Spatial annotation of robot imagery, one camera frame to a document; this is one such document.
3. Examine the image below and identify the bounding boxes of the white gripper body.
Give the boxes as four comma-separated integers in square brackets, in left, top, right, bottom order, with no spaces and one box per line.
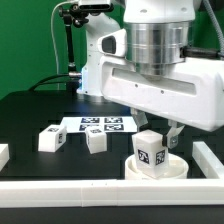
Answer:
[100,56,224,131]

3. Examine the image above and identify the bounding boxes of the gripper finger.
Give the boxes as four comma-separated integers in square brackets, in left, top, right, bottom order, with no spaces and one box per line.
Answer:
[131,108,148,129]
[162,120,184,149]

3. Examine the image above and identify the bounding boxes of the white round stool seat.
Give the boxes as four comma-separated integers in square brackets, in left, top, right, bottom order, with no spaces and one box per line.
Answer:
[125,154,189,180]

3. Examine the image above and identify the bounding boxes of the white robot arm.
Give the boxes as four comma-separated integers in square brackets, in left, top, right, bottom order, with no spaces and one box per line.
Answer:
[78,0,224,142]

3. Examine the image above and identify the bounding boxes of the white marker sheet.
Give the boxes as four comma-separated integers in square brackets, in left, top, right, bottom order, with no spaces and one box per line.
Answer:
[61,116,137,133]

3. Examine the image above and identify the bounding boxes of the white U-shaped fence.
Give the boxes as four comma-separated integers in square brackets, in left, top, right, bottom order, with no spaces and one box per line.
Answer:
[0,141,224,208]

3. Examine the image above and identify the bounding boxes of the black cables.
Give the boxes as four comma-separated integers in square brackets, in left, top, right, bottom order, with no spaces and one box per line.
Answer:
[27,71,82,92]

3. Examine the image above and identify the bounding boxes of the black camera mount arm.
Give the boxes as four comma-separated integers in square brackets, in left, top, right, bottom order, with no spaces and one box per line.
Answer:
[59,3,88,72]

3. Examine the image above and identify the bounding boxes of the black rear camera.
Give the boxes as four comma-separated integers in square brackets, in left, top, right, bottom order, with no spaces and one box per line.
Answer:
[78,0,113,12]

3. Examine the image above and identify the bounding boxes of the white cable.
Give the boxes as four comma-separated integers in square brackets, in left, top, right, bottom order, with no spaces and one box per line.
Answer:
[50,0,78,91]

